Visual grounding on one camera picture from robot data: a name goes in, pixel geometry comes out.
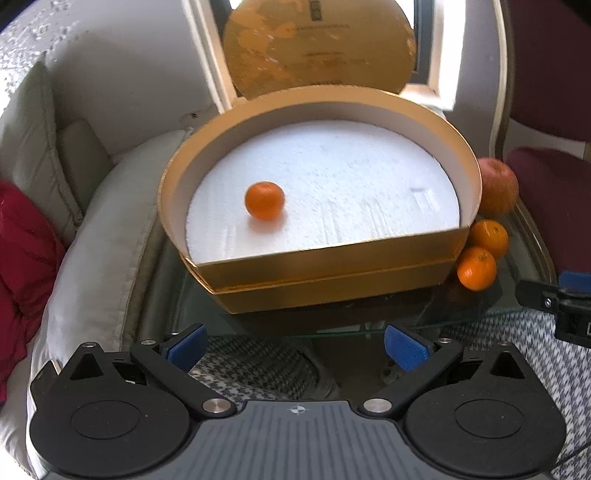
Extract mandarin orange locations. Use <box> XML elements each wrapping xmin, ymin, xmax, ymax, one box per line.
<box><xmin>456</xmin><ymin>246</ymin><xmax>497</xmax><ymax>292</ymax></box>
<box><xmin>468</xmin><ymin>219</ymin><xmax>509</xmax><ymax>259</ymax></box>
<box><xmin>245</xmin><ymin>181</ymin><xmax>286</xmax><ymax>221</ymax></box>

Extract red apple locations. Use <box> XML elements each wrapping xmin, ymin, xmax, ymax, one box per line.
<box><xmin>478</xmin><ymin>157</ymin><xmax>519</xmax><ymax>218</ymax></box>

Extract gold round box lid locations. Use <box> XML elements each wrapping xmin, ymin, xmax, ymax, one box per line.
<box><xmin>222</xmin><ymin>0</ymin><xmax>417</xmax><ymax>99</ymax></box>

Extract houndstooth patterned trousers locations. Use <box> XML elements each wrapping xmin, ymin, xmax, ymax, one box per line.
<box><xmin>188</xmin><ymin>308</ymin><xmax>591</xmax><ymax>480</ymax></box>

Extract beige sofa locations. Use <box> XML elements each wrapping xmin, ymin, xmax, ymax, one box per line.
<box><xmin>1</xmin><ymin>63</ymin><xmax>187</xmax><ymax>479</ymax></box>

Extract red cushion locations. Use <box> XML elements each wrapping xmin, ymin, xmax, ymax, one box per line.
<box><xmin>0</xmin><ymin>182</ymin><xmax>65</xmax><ymax>403</ymax></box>

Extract gold gift box base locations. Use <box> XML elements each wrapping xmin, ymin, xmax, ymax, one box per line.
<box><xmin>158</xmin><ymin>86</ymin><xmax>482</xmax><ymax>314</ymax></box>

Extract maroon banquet chair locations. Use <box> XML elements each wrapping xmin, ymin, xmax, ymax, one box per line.
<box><xmin>491</xmin><ymin>1</ymin><xmax>590</xmax><ymax>282</ymax></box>

